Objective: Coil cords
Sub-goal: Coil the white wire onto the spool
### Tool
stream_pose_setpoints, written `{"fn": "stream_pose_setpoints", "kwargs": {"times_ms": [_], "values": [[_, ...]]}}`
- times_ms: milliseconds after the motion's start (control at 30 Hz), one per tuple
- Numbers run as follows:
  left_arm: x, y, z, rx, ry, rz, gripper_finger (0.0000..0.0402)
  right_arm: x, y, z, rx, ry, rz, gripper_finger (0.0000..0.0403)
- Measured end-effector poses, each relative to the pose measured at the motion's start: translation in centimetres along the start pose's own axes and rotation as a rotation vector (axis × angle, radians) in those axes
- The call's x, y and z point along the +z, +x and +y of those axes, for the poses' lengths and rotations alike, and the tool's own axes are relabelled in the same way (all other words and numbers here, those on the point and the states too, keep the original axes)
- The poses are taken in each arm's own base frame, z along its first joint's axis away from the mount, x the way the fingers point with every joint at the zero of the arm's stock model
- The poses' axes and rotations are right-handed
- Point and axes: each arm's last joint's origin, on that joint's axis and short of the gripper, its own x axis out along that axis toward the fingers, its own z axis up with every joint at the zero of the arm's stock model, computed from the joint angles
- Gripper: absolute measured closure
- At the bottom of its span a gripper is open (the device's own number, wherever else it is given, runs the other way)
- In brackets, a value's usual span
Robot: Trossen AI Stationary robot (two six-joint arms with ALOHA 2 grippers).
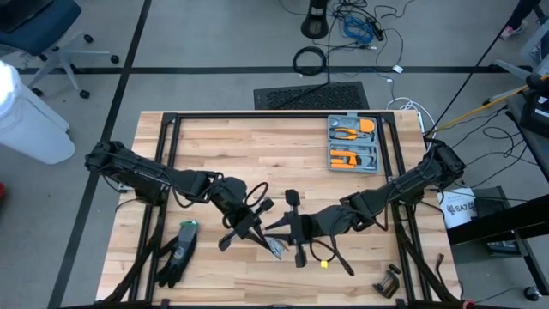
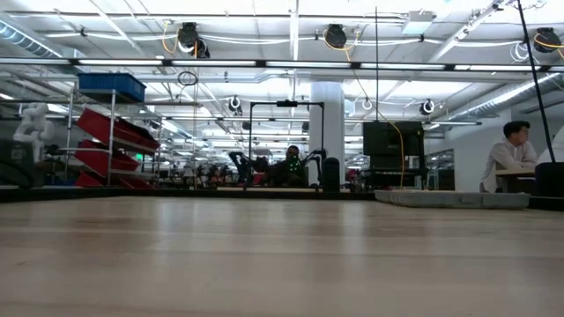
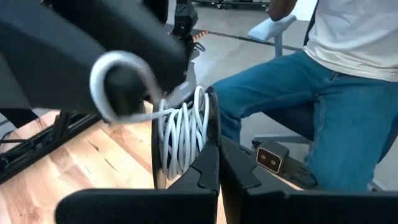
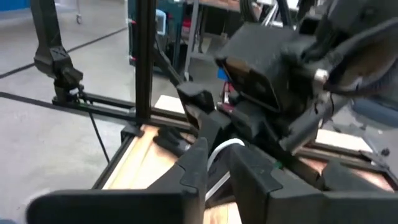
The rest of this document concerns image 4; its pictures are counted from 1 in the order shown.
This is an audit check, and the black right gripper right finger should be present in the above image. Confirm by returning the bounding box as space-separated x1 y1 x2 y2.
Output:
228 144 398 224

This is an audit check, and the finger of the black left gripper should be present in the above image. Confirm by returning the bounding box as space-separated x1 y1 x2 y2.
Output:
231 101 282 150
176 82 233 152

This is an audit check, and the red floor object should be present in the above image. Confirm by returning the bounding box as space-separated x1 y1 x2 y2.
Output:
220 82 236 112

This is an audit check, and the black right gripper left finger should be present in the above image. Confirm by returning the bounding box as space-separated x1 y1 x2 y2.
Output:
26 136 209 224

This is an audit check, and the dark teal cabinet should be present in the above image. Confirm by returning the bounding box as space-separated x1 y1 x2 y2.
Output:
127 0 188 75

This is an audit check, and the black glove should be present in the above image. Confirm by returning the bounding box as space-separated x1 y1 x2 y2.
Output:
154 126 196 157

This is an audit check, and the white cord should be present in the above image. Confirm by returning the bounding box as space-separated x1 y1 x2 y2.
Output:
205 138 247 202

